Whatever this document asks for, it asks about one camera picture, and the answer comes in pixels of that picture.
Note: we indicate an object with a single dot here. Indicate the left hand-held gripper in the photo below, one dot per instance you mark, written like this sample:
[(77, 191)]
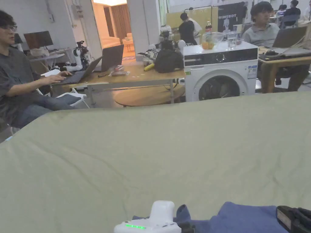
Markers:
[(161, 213)]

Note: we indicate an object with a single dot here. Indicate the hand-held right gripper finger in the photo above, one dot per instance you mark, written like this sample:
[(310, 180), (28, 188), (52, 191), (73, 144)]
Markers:
[(298, 219)]

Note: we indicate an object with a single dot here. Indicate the dark blue shirt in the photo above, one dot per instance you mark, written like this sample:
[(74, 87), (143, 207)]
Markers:
[(243, 218)]

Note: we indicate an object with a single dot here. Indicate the bed with pale green sheet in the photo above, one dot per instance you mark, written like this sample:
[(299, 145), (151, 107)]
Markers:
[(145, 157)]

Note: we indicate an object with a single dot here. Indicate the white washing machine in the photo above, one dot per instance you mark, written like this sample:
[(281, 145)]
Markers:
[(218, 72)]

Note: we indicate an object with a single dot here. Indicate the black and white robot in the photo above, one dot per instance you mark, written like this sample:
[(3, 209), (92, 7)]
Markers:
[(167, 41)]

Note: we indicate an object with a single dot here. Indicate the white humanoid robot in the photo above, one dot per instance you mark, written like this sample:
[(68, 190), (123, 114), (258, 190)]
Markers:
[(79, 54)]

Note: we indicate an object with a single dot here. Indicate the group of people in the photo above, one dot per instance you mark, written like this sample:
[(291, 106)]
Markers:
[(290, 12)]

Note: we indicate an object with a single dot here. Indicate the desk with dark monitor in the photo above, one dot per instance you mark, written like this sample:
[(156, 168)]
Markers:
[(38, 40)]

